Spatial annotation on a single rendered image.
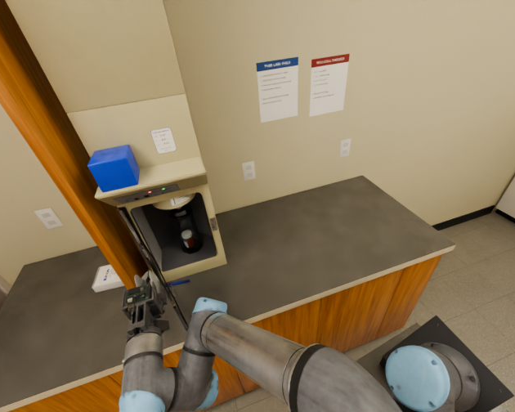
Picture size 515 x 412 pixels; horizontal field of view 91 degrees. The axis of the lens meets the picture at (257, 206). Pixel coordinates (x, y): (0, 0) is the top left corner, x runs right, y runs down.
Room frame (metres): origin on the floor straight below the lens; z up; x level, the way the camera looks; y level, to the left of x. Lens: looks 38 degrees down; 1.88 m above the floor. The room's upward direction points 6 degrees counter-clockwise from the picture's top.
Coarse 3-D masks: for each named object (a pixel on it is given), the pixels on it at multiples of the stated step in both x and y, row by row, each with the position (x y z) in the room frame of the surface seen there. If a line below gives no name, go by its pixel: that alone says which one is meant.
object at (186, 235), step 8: (192, 208) 0.87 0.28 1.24; (168, 216) 0.83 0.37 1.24; (184, 216) 0.82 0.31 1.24; (192, 216) 0.86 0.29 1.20; (176, 224) 0.83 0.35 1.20; (184, 224) 0.82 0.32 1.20; (192, 224) 0.84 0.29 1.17; (184, 232) 0.82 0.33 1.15; (192, 232) 0.83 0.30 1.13; (184, 240) 0.82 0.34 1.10; (192, 240) 0.83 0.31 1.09; (200, 240) 0.86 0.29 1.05; (184, 248) 0.83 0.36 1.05; (192, 248) 0.82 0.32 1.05
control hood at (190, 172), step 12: (144, 168) 0.75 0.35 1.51; (156, 168) 0.74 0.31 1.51; (168, 168) 0.73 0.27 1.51; (180, 168) 0.72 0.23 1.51; (192, 168) 0.71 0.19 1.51; (204, 168) 0.71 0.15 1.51; (144, 180) 0.67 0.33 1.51; (156, 180) 0.66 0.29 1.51; (168, 180) 0.66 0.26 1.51; (180, 180) 0.67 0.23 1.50; (192, 180) 0.70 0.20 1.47; (204, 180) 0.73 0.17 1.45; (96, 192) 0.63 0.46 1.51; (108, 192) 0.62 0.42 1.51; (120, 192) 0.63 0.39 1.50; (132, 192) 0.65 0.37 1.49
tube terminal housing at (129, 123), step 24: (168, 96) 0.79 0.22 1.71; (72, 120) 0.72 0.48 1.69; (96, 120) 0.74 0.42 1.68; (120, 120) 0.75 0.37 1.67; (144, 120) 0.77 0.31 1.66; (168, 120) 0.78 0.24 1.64; (96, 144) 0.73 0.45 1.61; (120, 144) 0.75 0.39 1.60; (144, 144) 0.76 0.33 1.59; (192, 144) 0.80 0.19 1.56; (192, 192) 0.79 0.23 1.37; (144, 240) 0.73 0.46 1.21; (216, 240) 0.79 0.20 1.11; (192, 264) 0.76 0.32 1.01; (216, 264) 0.79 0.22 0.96
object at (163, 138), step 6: (150, 132) 0.77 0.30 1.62; (156, 132) 0.77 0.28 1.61; (162, 132) 0.78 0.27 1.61; (168, 132) 0.78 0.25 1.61; (156, 138) 0.77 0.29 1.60; (162, 138) 0.77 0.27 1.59; (168, 138) 0.78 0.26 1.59; (156, 144) 0.77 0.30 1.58; (162, 144) 0.77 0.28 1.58; (168, 144) 0.78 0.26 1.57; (174, 144) 0.78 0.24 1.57; (162, 150) 0.77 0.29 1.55; (168, 150) 0.78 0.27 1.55; (174, 150) 0.78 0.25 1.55
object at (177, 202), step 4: (180, 196) 0.80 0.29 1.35; (184, 196) 0.81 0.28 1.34; (188, 196) 0.82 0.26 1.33; (192, 196) 0.84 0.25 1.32; (164, 200) 0.79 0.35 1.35; (168, 200) 0.79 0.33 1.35; (172, 200) 0.79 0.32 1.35; (176, 200) 0.79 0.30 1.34; (180, 200) 0.80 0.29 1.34; (184, 200) 0.80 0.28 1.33; (188, 200) 0.81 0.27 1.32; (156, 204) 0.80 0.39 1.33; (160, 204) 0.79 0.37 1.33; (164, 204) 0.78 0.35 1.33; (168, 204) 0.78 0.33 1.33; (172, 204) 0.78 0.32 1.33; (176, 204) 0.78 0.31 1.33; (180, 204) 0.79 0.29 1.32; (184, 204) 0.79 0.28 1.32; (160, 208) 0.78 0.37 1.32; (164, 208) 0.78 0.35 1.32; (168, 208) 0.78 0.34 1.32; (172, 208) 0.78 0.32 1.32
